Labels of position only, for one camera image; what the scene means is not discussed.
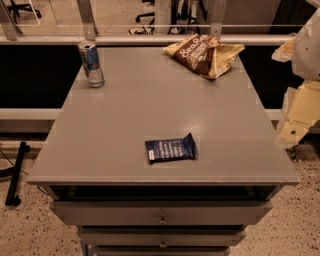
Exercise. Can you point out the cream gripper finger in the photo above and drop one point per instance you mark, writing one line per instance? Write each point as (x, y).
(300, 111)

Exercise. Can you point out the blue rxbar wrapper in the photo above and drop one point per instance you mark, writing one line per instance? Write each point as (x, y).
(166, 150)

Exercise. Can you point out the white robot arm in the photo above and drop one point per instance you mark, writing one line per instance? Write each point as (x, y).
(303, 50)

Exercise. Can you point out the redbull can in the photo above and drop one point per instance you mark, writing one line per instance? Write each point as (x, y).
(91, 63)

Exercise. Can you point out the brown yellow chip bag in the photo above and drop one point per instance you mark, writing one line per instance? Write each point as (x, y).
(205, 55)

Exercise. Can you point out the black office chair centre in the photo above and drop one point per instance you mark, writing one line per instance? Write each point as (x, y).
(149, 14)

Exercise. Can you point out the black office chair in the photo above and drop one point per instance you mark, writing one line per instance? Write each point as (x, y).
(15, 9)
(149, 14)

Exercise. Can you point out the grey drawer cabinet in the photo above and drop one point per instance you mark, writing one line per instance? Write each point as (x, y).
(96, 152)

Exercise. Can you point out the top drawer with knob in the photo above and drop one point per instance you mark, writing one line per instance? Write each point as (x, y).
(161, 213)

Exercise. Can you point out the drawer with knob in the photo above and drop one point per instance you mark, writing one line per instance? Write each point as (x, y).
(155, 237)
(161, 213)

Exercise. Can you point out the black stand leg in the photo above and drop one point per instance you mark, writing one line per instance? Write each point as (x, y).
(12, 198)

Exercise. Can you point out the black office chair left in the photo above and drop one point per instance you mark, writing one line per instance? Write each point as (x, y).
(15, 9)

